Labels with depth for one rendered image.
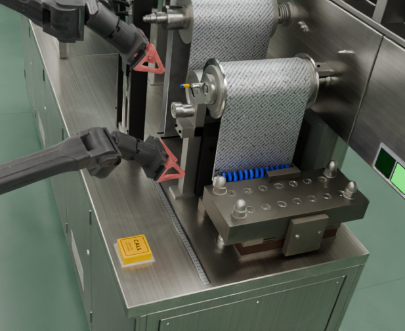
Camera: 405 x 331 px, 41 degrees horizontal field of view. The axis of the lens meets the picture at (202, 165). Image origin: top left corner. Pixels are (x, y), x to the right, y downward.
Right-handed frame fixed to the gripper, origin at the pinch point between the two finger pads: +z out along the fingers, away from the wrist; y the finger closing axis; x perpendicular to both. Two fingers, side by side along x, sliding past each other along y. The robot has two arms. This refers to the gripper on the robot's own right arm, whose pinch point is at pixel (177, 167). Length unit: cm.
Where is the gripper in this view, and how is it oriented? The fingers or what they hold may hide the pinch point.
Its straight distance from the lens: 136.0
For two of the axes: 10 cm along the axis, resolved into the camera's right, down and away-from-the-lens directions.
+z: 7.4, 3.0, 6.0
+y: 3.6, 5.7, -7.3
